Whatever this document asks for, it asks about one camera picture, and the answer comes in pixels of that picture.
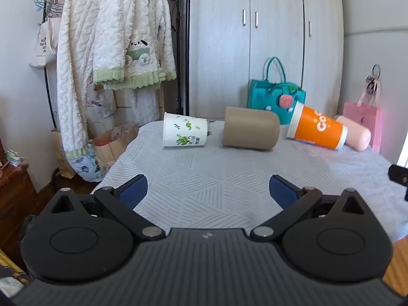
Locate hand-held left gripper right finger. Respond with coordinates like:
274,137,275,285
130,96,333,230
250,175,367,241

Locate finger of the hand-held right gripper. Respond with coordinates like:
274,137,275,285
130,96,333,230
388,164,408,202

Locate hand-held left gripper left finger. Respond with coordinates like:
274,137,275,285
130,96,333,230
41,174,166,241

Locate pink cup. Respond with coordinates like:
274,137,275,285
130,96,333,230
333,115,372,152

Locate tan cup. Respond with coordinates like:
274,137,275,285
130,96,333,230
222,107,281,151

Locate orange cup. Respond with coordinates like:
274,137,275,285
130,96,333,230
286,101,348,150

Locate white cup with green print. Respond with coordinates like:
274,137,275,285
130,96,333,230
163,112,210,149

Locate brown paper bag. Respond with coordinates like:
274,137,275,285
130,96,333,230
50,127,76,179
91,121,140,173

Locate pink gift bag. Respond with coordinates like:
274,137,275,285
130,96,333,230
343,81,383,153

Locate white fleece pants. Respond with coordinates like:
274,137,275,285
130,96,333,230
114,87,164,125

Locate teal handbag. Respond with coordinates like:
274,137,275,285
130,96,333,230
248,57,307,126

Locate small white printed bag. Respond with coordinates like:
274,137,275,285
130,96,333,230
85,84,117,119

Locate wooden dresser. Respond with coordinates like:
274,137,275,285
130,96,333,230
0,162,39,263

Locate long white fleece robe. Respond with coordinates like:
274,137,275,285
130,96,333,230
56,0,107,183

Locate black clothes rack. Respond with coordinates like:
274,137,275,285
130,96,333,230
34,0,84,179

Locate white wardrobe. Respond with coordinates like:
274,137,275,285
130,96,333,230
187,0,347,122

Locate white fleece top green trim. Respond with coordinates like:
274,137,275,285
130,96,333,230
92,0,177,91

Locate white tote bag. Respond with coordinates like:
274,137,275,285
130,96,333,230
29,15,62,70

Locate metal key ring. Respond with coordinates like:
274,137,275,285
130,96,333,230
366,64,382,94

